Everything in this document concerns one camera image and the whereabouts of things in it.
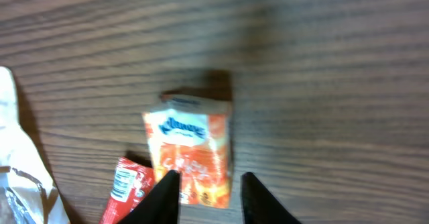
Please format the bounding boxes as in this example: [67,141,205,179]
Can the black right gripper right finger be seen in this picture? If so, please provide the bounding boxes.
[241,172,301,224]

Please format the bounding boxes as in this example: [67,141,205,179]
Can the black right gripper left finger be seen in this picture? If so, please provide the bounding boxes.
[118,170,180,224]

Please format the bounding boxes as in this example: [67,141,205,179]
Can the red snack stick packet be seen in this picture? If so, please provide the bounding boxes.
[99,157,155,224]

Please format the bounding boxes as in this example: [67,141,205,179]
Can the orange Kleenex tissue box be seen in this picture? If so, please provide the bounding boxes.
[142,94,232,209]

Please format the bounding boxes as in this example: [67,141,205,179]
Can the brown snack pouch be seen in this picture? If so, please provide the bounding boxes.
[1,66,70,224]

